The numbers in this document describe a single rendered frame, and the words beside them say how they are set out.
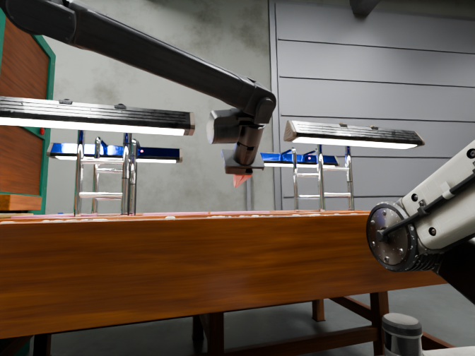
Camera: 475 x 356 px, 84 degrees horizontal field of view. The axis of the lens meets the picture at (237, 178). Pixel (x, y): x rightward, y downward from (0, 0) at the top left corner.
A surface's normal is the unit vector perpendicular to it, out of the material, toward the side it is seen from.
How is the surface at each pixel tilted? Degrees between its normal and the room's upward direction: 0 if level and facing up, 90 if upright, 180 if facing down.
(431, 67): 90
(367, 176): 90
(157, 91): 90
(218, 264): 90
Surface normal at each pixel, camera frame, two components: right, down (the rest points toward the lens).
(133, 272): 0.27, -0.11
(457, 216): -0.99, 0.01
